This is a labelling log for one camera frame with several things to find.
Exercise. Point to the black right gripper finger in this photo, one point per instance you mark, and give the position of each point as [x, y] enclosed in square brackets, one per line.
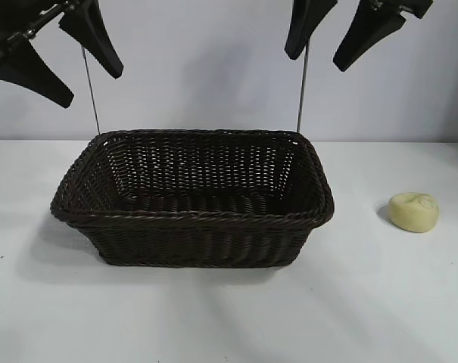
[300, 26]
[368, 34]

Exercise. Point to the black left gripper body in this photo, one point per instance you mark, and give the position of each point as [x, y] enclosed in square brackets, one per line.
[20, 17]

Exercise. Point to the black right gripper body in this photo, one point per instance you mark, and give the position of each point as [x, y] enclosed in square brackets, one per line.
[402, 7]

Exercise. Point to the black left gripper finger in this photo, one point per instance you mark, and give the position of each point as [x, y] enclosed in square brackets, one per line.
[32, 73]
[96, 38]

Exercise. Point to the dark brown woven basket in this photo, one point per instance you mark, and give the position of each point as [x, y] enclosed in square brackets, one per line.
[190, 234]

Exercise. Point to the pale yellow egg yolk pastry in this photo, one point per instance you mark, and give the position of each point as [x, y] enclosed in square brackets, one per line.
[412, 213]

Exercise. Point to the thin metal rod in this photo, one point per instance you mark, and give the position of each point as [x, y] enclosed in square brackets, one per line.
[92, 102]
[301, 98]

